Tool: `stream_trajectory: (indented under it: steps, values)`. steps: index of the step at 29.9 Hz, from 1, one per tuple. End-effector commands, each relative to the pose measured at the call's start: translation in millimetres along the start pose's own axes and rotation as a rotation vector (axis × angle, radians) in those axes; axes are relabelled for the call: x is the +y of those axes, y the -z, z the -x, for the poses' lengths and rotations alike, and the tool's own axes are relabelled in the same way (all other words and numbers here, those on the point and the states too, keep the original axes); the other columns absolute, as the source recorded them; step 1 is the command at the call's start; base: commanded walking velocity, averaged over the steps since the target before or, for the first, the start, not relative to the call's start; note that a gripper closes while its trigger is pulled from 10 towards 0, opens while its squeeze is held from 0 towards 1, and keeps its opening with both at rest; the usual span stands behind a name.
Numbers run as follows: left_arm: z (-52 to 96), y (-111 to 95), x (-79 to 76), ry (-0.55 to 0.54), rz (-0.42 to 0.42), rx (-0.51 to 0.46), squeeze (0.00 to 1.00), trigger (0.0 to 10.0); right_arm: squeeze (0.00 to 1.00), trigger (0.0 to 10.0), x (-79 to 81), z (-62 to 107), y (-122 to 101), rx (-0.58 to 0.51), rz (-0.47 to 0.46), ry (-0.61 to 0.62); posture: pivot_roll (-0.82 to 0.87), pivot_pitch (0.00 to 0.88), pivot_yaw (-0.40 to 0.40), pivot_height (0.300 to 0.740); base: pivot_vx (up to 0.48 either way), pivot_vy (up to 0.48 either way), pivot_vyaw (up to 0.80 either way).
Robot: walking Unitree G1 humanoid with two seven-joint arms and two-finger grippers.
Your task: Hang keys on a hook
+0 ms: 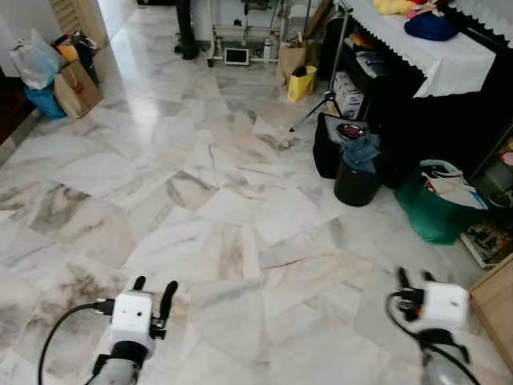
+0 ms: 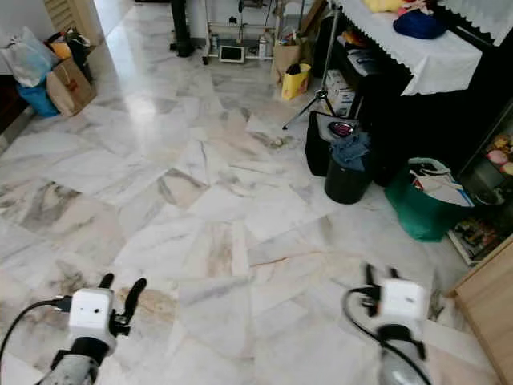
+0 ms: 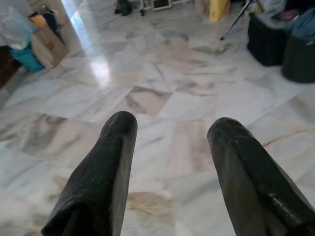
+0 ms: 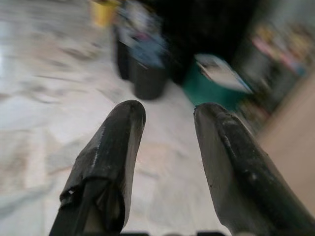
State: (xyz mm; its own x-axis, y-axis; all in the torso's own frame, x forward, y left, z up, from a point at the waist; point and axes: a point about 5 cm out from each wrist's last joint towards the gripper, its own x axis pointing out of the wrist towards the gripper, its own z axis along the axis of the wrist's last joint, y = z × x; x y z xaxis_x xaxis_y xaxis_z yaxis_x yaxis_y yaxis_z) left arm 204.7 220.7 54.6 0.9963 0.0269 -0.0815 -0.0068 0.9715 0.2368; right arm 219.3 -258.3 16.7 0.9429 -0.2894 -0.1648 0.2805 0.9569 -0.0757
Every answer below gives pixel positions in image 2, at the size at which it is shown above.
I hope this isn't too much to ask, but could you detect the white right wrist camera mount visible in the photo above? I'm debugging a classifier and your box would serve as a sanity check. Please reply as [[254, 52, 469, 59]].
[[378, 278, 428, 330]]

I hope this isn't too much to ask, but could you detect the wooden louvre door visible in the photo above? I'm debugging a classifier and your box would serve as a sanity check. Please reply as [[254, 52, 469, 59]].
[[42, 0, 104, 41]]

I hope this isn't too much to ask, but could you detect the black floor stand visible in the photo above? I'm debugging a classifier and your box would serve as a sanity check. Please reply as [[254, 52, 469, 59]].
[[168, 0, 198, 59]]

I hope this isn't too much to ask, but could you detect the white plastic bag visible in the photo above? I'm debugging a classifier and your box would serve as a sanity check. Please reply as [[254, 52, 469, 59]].
[[2, 26, 59, 87]]

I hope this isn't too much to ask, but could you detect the blue bag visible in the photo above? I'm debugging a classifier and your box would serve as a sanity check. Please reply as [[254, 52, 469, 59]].
[[16, 82, 62, 119]]

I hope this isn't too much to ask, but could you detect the grey tripod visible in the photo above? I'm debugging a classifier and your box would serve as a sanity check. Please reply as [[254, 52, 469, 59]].
[[281, 3, 342, 131]]

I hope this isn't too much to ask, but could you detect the yellow paper bag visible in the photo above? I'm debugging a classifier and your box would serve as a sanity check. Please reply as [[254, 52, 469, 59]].
[[280, 63, 313, 101]]

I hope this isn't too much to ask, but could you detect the yellow plush toy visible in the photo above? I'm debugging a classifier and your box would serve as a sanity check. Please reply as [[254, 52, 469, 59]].
[[362, 0, 406, 14]]

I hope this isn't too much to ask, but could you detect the white lace-edged tablecloth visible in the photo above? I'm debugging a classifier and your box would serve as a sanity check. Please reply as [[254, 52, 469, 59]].
[[335, 0, 484, 97]]

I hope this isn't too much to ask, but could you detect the white metal rack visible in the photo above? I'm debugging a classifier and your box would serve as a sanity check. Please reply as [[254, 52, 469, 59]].
[[200, 0, 307, 65]]

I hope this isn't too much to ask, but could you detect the black bucket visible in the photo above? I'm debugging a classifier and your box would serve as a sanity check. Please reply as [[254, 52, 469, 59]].
[[324, 156, 373, 205]]

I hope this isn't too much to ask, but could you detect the colourful magazine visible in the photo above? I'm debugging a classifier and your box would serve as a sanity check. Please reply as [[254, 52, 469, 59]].
[[446, 215, 512, 266]]

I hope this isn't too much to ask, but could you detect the white cardboard box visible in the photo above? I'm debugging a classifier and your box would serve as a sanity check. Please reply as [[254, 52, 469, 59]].
[[324, 70, 358, 118]]

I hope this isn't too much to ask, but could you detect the small white framed screen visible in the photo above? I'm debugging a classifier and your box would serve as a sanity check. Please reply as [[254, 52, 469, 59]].
[[217, 45, 246, 64]]

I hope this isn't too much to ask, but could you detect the blue denim cloth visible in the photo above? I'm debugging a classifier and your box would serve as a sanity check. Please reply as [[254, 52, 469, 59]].
[[329, 132, 372, 172]]

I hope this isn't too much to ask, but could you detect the glass display cabinet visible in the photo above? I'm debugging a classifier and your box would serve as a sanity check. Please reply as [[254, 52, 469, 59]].
[[455, 100, 513, 235]]

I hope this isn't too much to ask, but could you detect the black piano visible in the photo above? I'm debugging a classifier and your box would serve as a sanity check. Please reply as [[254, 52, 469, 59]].
[[311, 14, 513, 187]]

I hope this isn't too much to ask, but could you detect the light wooden cabinet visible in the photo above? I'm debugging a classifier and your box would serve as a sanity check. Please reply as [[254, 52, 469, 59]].
[[451, 235, 513, 385]]

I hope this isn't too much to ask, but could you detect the black fabric bag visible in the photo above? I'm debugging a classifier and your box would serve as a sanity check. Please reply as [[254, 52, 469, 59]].
[[304, 111, 363, 178]]

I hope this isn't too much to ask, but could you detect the green shopping bag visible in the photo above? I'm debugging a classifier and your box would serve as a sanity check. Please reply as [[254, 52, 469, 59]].
[[382, 157, 477, 244]]

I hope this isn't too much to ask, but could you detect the small brown paper bag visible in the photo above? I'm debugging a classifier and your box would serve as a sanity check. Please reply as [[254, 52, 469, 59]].
[[270, 39, 306, 81]]

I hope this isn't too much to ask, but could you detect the large brown paper bag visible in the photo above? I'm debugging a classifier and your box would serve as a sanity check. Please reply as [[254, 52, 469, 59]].
[[46, 58, 98, 117]]

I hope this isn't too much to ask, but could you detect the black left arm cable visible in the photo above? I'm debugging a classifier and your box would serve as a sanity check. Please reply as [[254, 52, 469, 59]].
[[0, 297, 74, 363]]

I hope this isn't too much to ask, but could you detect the red plush toy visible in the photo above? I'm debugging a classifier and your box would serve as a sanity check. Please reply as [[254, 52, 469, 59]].
[[396, 0, 435, 16]]

